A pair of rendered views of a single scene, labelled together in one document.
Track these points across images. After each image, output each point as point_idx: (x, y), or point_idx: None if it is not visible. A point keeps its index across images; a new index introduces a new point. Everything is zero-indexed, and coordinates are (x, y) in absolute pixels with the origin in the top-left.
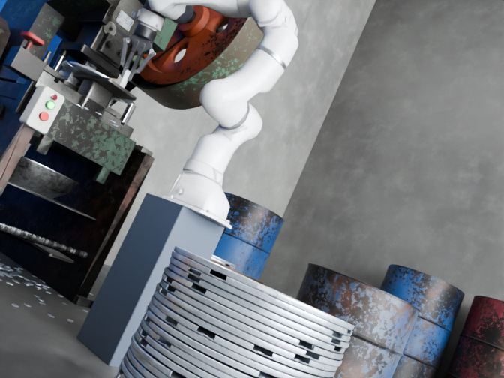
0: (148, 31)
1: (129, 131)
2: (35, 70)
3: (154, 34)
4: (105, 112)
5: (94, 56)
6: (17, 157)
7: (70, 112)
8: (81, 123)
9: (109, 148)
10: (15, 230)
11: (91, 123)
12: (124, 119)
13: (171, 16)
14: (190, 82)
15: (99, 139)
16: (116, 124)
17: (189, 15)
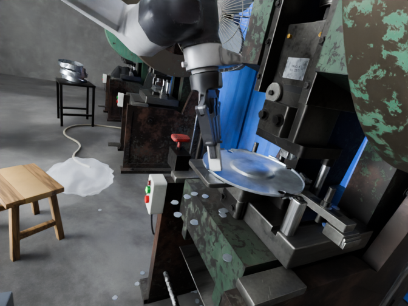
0: (189, 79)
1: (285, 249)
2: (173, 163)
3: (193, 78)
4: (251, 209)
5: (267, 135)
6: (158, 231)
7: (192, 200)
8: (198, 214)
9: (218, 257)
10: (171, 299)
11: (204, 216)
12: (280, 225)
13: (143, 44)
14: (377, 129)
15: (209, 239)
16: (266, 231)
17: (146, 15)
